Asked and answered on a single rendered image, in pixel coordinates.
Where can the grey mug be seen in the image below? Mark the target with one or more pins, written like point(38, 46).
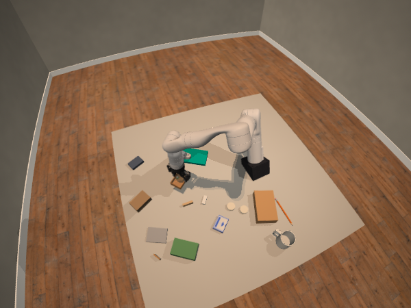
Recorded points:
point(288, 237)

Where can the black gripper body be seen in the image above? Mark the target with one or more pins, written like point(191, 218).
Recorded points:
point(181, 170)

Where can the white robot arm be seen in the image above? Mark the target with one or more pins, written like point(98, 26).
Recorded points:
point(237, 134)

